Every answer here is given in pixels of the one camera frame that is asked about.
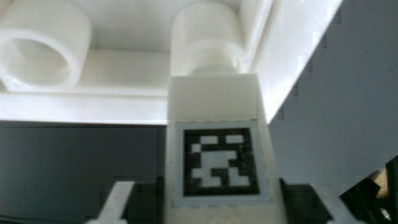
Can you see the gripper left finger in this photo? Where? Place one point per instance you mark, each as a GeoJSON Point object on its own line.
{"type": "Point", "coordinates": [133, 206]}

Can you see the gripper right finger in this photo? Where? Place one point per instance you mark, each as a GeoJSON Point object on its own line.
{"type": "Point", "coordinates": [314, 205]}

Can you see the white chair leg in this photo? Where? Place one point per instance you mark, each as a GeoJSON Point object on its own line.
{"type": "Point", "coordinates": [223, 189]}

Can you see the white chair seat part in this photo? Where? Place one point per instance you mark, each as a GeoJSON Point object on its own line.
{"type": "Point", "coordinates": [147, 61]}

